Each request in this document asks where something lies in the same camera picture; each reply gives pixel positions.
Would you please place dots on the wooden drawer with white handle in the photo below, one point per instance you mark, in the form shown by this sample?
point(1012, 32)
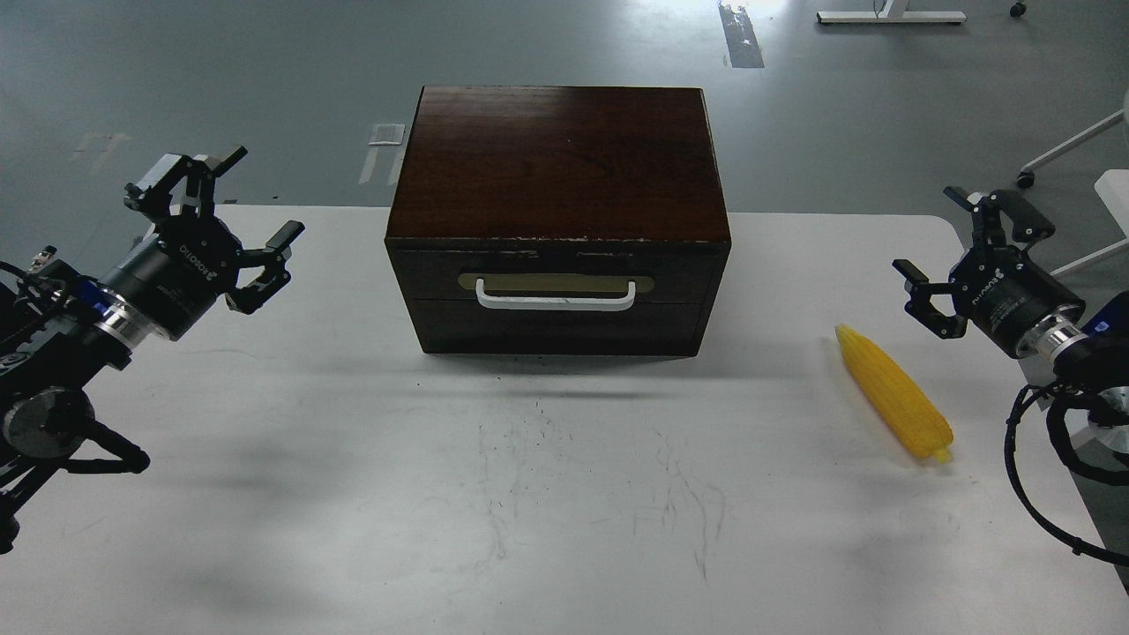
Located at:
point(559, 302)

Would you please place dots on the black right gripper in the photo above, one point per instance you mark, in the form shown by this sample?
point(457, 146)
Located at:
point(996, 285)

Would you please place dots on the white table leg base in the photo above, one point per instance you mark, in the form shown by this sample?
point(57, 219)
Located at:
point(890, 13)

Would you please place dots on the dark wooden drawer box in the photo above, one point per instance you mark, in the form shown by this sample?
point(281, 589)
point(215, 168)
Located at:
point(593, 168)

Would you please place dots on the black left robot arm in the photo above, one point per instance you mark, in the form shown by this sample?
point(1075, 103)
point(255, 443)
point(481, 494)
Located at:
point(61, 328)

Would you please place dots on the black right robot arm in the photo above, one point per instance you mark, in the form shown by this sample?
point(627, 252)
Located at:
point(1092, 364)

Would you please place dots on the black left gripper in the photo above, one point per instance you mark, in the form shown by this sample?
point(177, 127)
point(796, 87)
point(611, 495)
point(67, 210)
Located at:
point(177, 273)

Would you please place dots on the yellow corn cob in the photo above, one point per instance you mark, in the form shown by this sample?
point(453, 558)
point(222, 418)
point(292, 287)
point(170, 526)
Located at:
point(910, 415)

